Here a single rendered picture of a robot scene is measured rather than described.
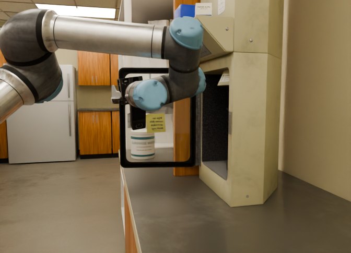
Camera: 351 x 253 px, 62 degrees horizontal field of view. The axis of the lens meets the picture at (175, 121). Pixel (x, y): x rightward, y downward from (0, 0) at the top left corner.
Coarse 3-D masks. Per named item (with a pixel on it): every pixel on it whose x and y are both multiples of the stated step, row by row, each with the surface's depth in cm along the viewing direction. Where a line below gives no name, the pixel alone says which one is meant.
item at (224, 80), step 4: (224, 72) 100; (228, 72) 98; (224, 76) 99; (228, 76) 97; (220, 80) 100; (224, 80) 98; (228, 80) 96; (220, 84) 99; (224, 84) 97; (228, 84) 96
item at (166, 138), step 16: (128, 112) 115; (160, 112) 116; (176, 112) 116; (128, 128) 116; (144, 128) 116; (160, 128) 117; (176, 128) 117; (128, 144) 117; (144, 144) 117; (160, 144) 117; (176, 144) 118; (128, 160) 117; (144, 160) 118; (160, 160) 118; (176, 160) 118
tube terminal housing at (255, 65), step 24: (216, 0) 98; (240, 0) 84; (264, 0) 86; (240, 24) 85; (264, 24) 87; (240, 48) 86; (264, 48) 88; (216, 72) 112; (240, 72) 86; (264, 72) 88; (240, 96) 87; (264, 96) 89; (240, 120) 88; (264, 120) 90; (240, 144) 89; (264, 144) 91; (240, 168) 89; (264, 168) 92; (216, 192) 102; (240, 192) 90; (264, 192) 93
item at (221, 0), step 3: (219, 0) 95; (222, 0) 93; (219, 3) 95; (222, 3) 93; (219, 6) 95; (222, 6) 93; (219, 9) 95; (222, 9) 93; (219, 12) 95; (222, 12) 93
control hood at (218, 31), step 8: (200, 16) 82; (208, 16) 83; (216, 16) 83; (208, 24) 83; (216, 24) 83; (224, 24) 84; (232, 24) 84; (208, 32) 83; (216, 32) 84; (224, 32) 84; (232, 32) 85; (208, 40) 88; (216, 40) 84; (224, 40) 84; (232, 40) 85; (208, 48) 92; (216, 48) 88; (224, 48) 85; (232, 48) 85; (208, 56) 98; (216, 56) 96
